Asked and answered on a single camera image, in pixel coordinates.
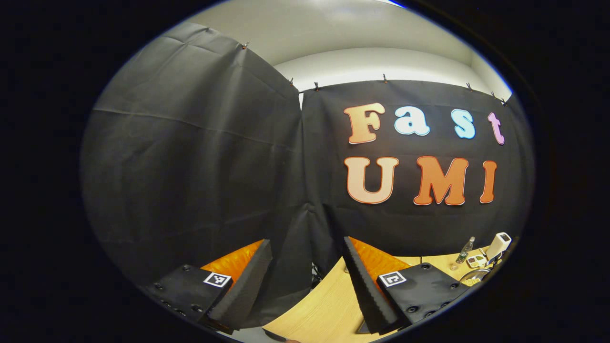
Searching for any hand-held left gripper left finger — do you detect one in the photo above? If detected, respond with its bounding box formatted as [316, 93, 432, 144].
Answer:
[145, 239, 273, 335]

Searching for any row of black cloth clips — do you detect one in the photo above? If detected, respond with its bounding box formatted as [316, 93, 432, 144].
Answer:
[241, 42, 508, 105]

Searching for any black backdrop cloth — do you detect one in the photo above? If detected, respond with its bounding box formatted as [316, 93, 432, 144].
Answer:
[81, 21, 534, 329]

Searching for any clear plastic water bottle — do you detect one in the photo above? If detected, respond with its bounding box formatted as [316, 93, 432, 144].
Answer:
[455, 237, 476, 264]

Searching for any white toaster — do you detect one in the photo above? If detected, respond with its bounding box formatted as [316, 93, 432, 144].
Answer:
[485, 232, 512, 262]

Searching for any stainless steel pot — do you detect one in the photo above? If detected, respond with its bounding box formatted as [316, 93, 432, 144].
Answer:
[458, 268, 491, 286]

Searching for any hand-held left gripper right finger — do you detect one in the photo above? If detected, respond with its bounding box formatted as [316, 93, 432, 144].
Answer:
[342, 237, 470, 334]

